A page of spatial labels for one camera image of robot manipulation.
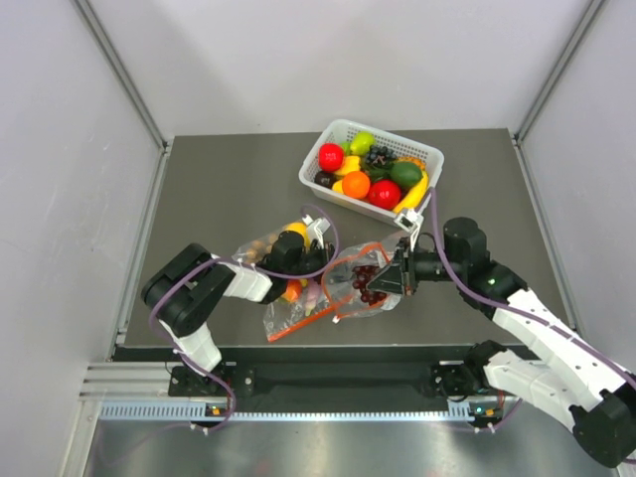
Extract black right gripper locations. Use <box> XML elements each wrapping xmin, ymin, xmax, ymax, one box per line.
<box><xmin>368</xmin><ymin>237</ymin><xmax>465</xmax><ymax>296</ymax></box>

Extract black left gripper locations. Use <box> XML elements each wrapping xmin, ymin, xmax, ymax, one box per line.
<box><xmin>284</xmin><ymin>240</ymin><xmax>357</xmax><ymax>284</ymax></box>

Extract dark red fake grapes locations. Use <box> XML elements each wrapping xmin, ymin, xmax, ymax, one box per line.
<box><xmin>352</xmin><ymin>265</ymin><xmax>388</xmax><ymax>306</ymax></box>

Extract clear zip bag orange seal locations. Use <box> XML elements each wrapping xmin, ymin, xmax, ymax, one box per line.
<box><xmin>321</xmin><ymin>232</ymin><xmax>403</xmax><ymax>324</ymax></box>

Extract green fake avocado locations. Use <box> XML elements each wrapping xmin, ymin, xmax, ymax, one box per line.
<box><xmin>390</xmin><ymin>162</ymin><xmax>423</xmax><ymax>190</ymax></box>

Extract purple fake grapes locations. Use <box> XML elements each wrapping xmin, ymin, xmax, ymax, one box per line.
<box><xmin>365</xmin><ymin>145</ymin><xmax>398</xmax><ymax>169</ymax></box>

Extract green fake pear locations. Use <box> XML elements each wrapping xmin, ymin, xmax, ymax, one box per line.
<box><xmin>350</xmin><ymin>131</ymin><xmax>375</xmax><ymax>156</ymax></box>

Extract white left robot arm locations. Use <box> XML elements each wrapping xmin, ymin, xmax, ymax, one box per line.
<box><xmin>140</xmin><ymin>231</ymin><xmax>339</xmax><ymax>395</ymax></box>

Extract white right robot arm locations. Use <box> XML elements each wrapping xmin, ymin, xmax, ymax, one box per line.
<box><xmin>369</xmin><ymin>210</ymin><xmax>635</xmax><ymax>468</ymax></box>

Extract red yellow fake peach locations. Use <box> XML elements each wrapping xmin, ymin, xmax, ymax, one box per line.
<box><xmin>281</xmin><ymin>279</ymin><xmax>305</xmax><ymax>303</ymax></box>

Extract yellow fake lemon in bag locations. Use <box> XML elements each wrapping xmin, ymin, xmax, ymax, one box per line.
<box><xmin>283</xmin><ymin>222</ymin><xmax>310</xmax><ymax>248</ymax></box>

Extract purple fake eggplant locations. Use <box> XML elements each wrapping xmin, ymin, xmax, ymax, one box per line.
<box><xmin>304</xmin><ymin>280</ymin><xmax>322</xmax><ymax>317</ymax></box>

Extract brown fake nuts cluster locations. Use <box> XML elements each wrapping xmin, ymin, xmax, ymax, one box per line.
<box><xmin>244</xmin><ymin>234</ymin><xmax>278</xmax><ymax>263</ymax></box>

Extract yellow fake lemon in basket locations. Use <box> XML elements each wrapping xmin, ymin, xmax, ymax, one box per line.
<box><xmin>332</xmin><ymin>180</ymin><xmax>344</xmax><ymax>194</ymax></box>

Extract dark fake plum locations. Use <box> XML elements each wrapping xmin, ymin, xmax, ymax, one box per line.
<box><xmin>313</xmin><ymin>170</ymin><xmax>340</xmax><ymax>190</ymax></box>

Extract red fake tomato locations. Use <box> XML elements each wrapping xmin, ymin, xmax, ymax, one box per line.
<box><xmin>367</xmin><ymin>179</ymin><xmax>401</xmax><ymax>210</ymax></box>

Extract yellow fake banana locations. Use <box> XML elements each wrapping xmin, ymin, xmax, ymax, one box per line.
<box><xmin>393</xmin><ymin>172</ymin><xmax>428</xmax><ymax>214</ymax></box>

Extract orange fake orange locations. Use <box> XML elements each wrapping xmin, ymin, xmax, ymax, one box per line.
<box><xmin>342</xmin><ymin>171</ymin><xmax>371</xmax><ymax>200</ymax></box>

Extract red fake apple in basket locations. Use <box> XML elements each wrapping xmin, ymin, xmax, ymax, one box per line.
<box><xmin>318</xmin><ymin>143</ymin><xmax>344</xmax><ymax>173</ymax></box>

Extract yellow fake bell pepper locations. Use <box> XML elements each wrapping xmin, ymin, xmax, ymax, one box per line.
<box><xmin>334</xmin><ymin>155</ymin><xmax>361</xmax><ymax>178</ymax></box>

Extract fake pineapple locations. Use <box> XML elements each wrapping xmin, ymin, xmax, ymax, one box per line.
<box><xmin>397</xmin><ymin>156</ymin><xmax>426</xmax><ymax>171</ymax></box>

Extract green fake custard apple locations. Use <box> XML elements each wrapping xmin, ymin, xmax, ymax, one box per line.
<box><xmin>339</xmin><ymin>142</ymin><xmax>351</xmax><ymax>156</ymax></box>

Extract white plastic basket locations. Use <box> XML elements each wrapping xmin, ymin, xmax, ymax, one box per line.
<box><xmin>299</xmin><ymin>119</ymin><xmax>444</xmax><ymax>224</ymax></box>

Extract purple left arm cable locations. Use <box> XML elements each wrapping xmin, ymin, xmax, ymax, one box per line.
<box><xmin>148</xmin><ymin>202</ymin><xmax>341</xmax><ymax>413</ymax></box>

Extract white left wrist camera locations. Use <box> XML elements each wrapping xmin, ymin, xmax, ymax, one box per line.
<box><xmin>301</xmin><ymin>215</ymin><xmax>331</xmax><ymax>249</ymax></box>

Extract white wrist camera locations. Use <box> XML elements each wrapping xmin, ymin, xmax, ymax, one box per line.
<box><xmin>394</xmin><ymin>208</ymin><xmax>423</xmax><ymax>234</ymax></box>
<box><xmin>301</xmin><ymin>215</ymin><xmax>331</xmax><ymax>249</ymax></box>

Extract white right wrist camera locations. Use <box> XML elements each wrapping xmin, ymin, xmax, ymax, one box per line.
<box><xmin>394</xmin><ymin>208</ymin><xmax>423</xmax><ymax>234</ymax></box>

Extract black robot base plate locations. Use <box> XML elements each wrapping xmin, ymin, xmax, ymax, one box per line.
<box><xmin>167</xmin><ymin>344</ymin><xmax>508</xmax><ymax>399</ymax></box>

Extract grey slotted cable duct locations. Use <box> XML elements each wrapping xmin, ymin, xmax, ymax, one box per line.
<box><xmin>98</xmin><ymin>399</ymin><xmax>503</xmax><ymax>421</ymax></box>

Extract aluminium frame post left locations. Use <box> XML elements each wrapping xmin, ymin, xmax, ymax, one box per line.
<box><xmin>72</xmin><ymin>0</ymin><xmax>170</xmax><ymax>150</ymax></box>

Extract aluminium frame post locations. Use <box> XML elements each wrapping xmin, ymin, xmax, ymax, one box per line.
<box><xmin>514</xmin><ymin>0</ymin><xmax>610</xmax><ymax>143</ymax></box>
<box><xmin>72</xmin><ymin>0</ymin><xmax>170</xmax><ymax>150</ymax></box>

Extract aluminium frame post right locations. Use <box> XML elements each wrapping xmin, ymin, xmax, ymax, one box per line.
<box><xmin>514</xmin><ymin>0</ymin><xmax>610</xmax><ymax>143</ymax></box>

